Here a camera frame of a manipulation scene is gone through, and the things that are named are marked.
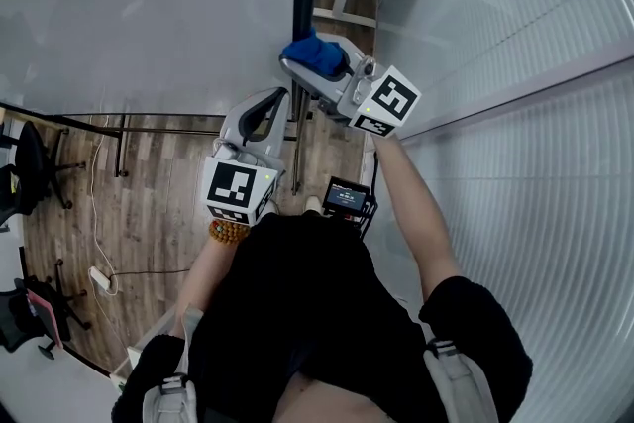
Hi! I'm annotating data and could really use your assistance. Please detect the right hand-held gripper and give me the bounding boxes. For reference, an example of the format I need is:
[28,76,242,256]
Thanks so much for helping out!
[278,32,423,140]

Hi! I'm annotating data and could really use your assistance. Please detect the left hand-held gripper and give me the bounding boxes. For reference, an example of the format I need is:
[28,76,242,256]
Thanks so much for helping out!
[201,85,292,228]

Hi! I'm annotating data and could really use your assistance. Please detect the blue cloth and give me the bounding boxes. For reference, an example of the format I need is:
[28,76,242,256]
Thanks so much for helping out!
[281,27,353,76]

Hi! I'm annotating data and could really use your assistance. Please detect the white whiteboard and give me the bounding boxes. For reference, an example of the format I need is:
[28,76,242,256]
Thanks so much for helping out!
[0,0,331,118]

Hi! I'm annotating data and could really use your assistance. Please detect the person's left forearm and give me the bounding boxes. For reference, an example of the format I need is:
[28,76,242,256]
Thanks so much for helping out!
[170,235,244,338]

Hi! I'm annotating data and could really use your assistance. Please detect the person's right forearm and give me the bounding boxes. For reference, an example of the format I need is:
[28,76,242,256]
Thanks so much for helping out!
[370,133,465,303]

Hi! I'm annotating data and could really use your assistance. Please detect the small black screen device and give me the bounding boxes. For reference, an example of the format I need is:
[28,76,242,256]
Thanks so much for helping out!
[322,176,377,239]

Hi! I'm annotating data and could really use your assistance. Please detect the person's black clothing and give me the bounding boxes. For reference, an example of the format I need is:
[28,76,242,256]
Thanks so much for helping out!
[111,212,534,423]

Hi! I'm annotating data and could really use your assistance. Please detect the white power strip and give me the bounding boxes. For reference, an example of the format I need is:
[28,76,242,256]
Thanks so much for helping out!
[87,265,113,293]

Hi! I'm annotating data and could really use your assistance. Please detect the black office chair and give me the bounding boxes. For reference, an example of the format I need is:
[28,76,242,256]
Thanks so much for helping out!
[13,120,88,210]
[0,162,31,229]
[0,260,93,361]

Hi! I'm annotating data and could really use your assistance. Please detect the white window blinds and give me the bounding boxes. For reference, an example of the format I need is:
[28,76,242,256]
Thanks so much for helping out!
[400,0,634,423]

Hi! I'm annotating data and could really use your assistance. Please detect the pink folder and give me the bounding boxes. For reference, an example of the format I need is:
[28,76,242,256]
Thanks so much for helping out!
[25,289,63,349]

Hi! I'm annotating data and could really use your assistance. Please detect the white desk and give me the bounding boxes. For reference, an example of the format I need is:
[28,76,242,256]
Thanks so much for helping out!
[0,227,177,423]

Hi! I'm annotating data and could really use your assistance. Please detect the wooden bead bracelet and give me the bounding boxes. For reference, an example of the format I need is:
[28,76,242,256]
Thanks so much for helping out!
[207,219,252,244]

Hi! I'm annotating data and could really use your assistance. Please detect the white cable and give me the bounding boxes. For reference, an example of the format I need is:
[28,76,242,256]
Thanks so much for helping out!
[88,116,120,298]

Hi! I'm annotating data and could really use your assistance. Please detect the black power cable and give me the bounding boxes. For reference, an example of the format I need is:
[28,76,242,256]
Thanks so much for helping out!
[111,266,192,278]

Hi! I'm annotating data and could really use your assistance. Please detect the grey backpack strap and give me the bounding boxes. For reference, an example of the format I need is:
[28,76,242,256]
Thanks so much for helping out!
[142,306,204,423]
[423,336,499,423]

